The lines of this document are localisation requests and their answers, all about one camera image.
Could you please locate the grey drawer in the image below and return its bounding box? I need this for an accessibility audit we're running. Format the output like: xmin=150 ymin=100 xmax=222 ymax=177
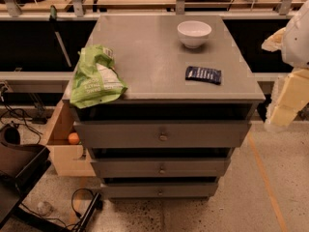
xmin=100 ymin=183 xmax=218 ymax=199
xmin=74 ymin=121 xmax=251 ymax=149
xmin=92 ymin=158 xmax=231 ymax=178

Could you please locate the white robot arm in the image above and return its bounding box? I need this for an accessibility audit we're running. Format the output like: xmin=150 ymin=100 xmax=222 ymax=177
xmin=262 ymin=1 xmax=309 ymax=131

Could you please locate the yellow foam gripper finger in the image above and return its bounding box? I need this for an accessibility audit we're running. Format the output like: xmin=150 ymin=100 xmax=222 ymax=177
xmin=262 ymin=27 xmax=286 ymax=52
xmin=265 ymin=68 xmax=309 ymax=131

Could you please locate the grey top drawer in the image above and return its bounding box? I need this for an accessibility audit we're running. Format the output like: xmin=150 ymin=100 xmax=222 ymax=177
xmin=74 ymin=121 xmax=251 ymax=149

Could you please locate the black floor cable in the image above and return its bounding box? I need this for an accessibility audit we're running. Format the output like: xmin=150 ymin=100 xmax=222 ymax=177
xmin=18 ymin=188 xmax=104 ymax=232

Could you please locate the green chip bag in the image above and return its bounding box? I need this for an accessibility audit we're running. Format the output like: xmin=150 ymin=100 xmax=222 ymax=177
xmin=70 ymin=44 xmax=127 ymax=109

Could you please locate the grey drawer cabinet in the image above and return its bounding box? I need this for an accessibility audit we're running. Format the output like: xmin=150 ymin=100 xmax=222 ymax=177
xmin=72 ymin=15 xmax=265 ymax=185

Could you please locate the white ceramic bowl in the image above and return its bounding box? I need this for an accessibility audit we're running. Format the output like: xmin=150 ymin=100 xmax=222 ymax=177
xmin=177 ymin=20 xmax=211 ymax=48

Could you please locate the dark blue snack packet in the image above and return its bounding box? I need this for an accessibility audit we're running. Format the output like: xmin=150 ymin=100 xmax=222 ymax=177
xmin=185 ymin=66 xmax=222 ymax=85

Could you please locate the green handled tool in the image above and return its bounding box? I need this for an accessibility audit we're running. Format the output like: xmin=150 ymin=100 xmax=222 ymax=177
xmin=49 ymin=5 xmax=72 ymax=68

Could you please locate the light wooden box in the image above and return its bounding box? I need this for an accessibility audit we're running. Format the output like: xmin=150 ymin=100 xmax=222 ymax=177
xmin=42 ymin=101 xmax=95 ymax=177

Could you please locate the black bin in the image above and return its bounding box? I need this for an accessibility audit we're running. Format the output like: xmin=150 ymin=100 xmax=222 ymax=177
xmin=0 ymin=125 xmax=50 ymax=227

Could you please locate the grey middle drawer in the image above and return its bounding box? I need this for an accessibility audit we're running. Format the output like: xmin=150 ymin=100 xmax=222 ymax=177
xmin=92 ymin=158 xmax=231 ymax=178

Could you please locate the orange fruit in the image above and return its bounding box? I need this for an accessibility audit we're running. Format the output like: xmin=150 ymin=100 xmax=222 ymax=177
xmin=68 ymin=132 xmax=80 ymax=145

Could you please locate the grey bottom drawer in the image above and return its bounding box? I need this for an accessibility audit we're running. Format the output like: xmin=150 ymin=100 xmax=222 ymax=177
xmin=100 ymin=183 xmax=218 ymax=199

